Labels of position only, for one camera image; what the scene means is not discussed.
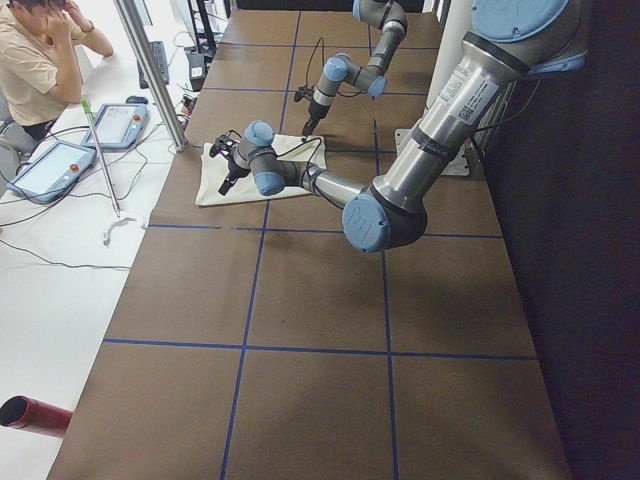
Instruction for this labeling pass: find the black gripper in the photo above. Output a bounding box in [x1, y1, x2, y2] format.
[294, 86, 333, 135]
[209, 129, 250, 196]

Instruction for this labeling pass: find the cream long-sleeve cat shirt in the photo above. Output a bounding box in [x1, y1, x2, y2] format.
[195, 134, 326, 207]

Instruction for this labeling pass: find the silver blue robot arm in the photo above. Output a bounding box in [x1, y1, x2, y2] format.
[294, 1, 408, 137]
[209, 1, 591, 253]

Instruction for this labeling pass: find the metal reacher grabber tool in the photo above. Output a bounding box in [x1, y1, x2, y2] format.
[81, 100, 146, 246]

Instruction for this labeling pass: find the black box with white label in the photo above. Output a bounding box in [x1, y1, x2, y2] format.
[186, 51, 207, 92]

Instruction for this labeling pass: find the upper blue teach pendant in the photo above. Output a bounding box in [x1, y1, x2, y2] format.
[82, 101, 148, 151]

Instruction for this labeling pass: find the blue teach pendant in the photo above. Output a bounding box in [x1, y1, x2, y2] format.
[82, 101, 148, 151]
[7, 141, 96, 204]

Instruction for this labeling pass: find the black computer mouse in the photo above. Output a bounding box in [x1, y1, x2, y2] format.
[125, 95, 148, 104]

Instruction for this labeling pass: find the black keyboard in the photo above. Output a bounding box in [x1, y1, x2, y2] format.
[137, 41, 170, 89]

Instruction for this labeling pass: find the lower blue teach pendant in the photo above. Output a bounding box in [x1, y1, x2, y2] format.
[7, 141, 96, 204]

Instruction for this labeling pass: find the person in beige shirt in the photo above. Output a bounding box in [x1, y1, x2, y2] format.
[0, 0, 115, 141]

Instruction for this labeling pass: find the red fire extinguisher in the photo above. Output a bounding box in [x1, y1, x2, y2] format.
[1, 395, 73, 438]

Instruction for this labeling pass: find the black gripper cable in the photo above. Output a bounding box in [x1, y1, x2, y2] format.
[304, 38, 374, 99]
[277, 135, 366, 206]

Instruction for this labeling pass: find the aluminium frame post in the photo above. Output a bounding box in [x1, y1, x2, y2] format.
[114, 0, 187, 152]

